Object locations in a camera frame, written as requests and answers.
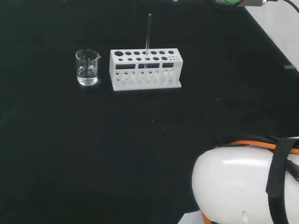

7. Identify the white test tube rack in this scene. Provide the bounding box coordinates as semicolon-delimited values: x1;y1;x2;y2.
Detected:
103;37;189;103

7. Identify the small clear glass beaker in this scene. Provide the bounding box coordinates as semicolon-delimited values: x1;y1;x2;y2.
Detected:
70;47;103;89

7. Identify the black bench cloth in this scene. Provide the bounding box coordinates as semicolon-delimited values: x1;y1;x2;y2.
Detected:
0;0;299;224

